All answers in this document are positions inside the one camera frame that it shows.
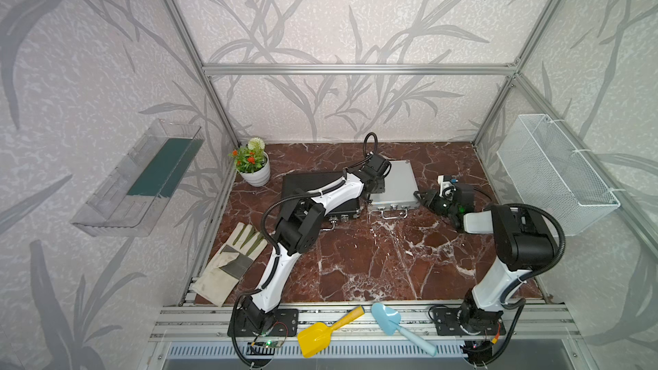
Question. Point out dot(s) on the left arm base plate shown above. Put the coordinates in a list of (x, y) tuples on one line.
[(282, 322)]

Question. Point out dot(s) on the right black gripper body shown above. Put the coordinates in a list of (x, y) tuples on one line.
[(440, 205)]

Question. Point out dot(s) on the black poker case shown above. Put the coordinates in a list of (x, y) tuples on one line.
[(295, 182)]

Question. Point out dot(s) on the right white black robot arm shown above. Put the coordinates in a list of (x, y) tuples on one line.
[(528, 242)]

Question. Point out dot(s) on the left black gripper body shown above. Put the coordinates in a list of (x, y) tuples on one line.
[(379, 186)]

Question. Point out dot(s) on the small circuit board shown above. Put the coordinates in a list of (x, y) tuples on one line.
[(267, 343)]

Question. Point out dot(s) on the yellow toy shovel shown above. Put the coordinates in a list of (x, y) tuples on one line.
[(316, 338)]

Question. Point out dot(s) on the beige green work glove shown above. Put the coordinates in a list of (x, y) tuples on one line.
[(228, 266)]

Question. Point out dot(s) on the white wire mesh basket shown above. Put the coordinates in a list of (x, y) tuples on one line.
[(550, 172)]

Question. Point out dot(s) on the potted plant red flowers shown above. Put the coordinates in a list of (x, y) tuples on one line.
[(252, 163)]

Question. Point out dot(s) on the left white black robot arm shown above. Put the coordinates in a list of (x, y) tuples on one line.
[(292, 226)]

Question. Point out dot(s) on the clear plastic wall shelf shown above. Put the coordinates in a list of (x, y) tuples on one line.
[(130, 202)]

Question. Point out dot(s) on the pink object in basket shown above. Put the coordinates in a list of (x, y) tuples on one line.
[(547, 216)]

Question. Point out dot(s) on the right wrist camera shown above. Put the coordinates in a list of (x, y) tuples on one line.
[(447, 186)]

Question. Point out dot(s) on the silver aluminium poker case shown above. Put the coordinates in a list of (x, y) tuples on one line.
[(398, 197)]

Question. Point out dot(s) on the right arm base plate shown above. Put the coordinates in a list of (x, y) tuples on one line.
[(452, 321)]

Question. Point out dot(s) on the light blue toy shovel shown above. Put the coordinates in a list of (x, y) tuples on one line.
[(388, 319)]

